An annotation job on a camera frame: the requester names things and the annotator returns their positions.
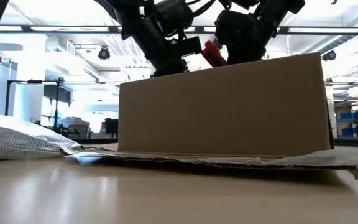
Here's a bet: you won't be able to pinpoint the brown cardboard shipping box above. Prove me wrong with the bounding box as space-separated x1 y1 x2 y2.
64 52 358 180

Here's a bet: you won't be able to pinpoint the blue storage bins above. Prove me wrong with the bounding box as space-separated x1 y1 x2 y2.
337 111 358 138

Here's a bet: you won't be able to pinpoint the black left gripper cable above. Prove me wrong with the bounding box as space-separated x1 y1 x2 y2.
178 0 217 38

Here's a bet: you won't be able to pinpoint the black background robot arms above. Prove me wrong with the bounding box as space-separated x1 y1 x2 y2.
31 118 82 138

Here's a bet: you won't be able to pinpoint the clear zip pouch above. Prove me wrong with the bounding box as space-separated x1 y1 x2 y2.
0 114 83 161

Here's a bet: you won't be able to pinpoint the red box cutter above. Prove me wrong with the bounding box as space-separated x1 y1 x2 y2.
201 39 228 68

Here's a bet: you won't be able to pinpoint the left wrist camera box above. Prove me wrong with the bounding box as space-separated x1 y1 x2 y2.
152 0 195 37

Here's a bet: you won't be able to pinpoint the black aluminium table frame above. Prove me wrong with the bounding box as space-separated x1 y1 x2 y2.
73 136 358 149

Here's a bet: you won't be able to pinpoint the black computer monitor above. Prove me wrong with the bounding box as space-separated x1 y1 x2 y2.
105 118 119 139

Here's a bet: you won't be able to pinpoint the black background frame stand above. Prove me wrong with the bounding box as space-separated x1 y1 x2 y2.
4 80 74 131

